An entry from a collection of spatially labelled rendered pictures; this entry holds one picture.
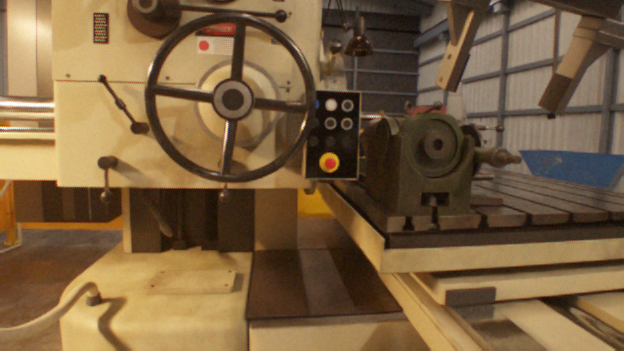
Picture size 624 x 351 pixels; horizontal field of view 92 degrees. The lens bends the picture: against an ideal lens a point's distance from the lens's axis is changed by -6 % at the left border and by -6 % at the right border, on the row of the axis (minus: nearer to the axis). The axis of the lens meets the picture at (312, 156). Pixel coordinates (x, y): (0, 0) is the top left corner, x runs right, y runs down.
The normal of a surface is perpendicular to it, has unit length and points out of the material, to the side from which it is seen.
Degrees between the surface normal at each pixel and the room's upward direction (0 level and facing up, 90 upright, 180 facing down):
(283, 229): 90
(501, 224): 90
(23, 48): 90
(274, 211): 90
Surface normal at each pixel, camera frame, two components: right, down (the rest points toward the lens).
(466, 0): 0.05, 0.47
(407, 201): 0.13, 0.09
